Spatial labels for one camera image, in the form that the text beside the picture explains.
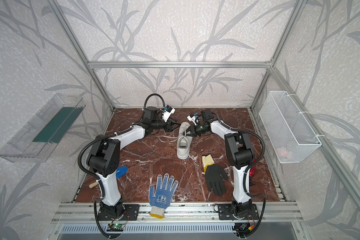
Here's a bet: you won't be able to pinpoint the grey-white shoelace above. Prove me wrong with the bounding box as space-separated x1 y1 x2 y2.
158 126 193 146

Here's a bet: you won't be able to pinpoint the white leather sneaker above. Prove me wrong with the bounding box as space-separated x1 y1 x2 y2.
177 122 193 160

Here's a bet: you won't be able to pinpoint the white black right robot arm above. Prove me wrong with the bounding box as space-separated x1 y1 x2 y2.
184 110 265 206

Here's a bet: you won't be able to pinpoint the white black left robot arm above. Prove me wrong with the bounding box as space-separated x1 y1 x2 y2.
78 105 178 207

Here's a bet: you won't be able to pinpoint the black yellow work glove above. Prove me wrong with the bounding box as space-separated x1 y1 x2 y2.
202 155 229 196

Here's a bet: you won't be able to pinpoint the pink object in basket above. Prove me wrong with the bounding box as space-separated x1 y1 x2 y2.
277 147 290 159

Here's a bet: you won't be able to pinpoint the blue dotted knit glove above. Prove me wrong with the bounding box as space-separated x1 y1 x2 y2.
149 174 179 219

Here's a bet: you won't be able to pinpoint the right wiring connector board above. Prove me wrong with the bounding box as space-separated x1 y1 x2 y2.
232 223 255 234

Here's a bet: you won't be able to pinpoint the green lit circuit board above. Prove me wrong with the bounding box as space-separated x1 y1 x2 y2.
106 223 126 233

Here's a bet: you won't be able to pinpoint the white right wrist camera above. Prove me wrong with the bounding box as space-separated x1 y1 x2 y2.
187 113 201 126

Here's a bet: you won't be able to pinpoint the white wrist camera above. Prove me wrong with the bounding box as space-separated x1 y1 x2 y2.
187 113 201 126
162 105 176 122

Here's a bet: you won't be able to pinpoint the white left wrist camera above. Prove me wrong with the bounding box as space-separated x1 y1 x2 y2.
162 105 176 122

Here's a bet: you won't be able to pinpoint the red handled tool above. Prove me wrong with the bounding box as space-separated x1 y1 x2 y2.
250 165 256 178

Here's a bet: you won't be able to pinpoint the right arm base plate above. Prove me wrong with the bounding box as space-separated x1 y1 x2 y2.
216 203 260 221

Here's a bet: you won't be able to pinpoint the wooden handled brush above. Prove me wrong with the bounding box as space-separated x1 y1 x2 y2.
89 181 99 189

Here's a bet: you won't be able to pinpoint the white wire mesh basket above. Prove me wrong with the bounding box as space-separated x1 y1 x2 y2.
260 91 322 164

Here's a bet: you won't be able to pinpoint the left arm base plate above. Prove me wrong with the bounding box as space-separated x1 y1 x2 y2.
98 202 140 221

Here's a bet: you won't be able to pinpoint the clear plastic wall bin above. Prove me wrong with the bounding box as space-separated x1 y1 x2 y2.
0 94 86 163

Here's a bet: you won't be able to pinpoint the aluminium frame profiles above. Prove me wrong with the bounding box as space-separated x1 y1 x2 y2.
44 0 360 240

